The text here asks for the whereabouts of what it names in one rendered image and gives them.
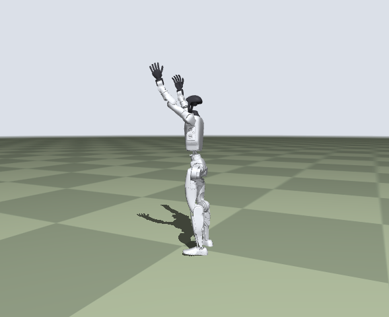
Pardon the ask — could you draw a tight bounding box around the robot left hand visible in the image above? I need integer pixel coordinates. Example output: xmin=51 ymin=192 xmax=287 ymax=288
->
xmin=149 ymin=63 xmax=164 ymax=86

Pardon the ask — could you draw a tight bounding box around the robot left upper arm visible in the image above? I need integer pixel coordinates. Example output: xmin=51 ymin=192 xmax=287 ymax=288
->
xmin=167 ymin=101 xmax=196 ymax=125

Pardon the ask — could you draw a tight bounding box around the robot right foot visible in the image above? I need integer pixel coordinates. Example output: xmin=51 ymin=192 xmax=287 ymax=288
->
xmin=195 ymin=238 xmax=213 ymax=246

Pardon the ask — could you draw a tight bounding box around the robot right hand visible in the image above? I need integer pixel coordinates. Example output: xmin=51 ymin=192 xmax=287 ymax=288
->
xmin=172 ymin=75 xmax=184 ymax=95

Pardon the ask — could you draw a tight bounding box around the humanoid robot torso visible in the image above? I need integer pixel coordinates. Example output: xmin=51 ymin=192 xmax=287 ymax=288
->
xmin=184 ymin=113 xmax=206 ymax=174

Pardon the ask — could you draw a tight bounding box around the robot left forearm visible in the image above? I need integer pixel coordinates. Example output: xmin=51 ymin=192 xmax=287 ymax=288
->
xmin=157 ymin=80 xmax=177 ymax=105

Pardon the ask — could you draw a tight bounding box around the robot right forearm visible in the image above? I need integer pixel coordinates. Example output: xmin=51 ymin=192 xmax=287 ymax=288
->
xmin=177 ymin=90 xmax=188 ymax=108

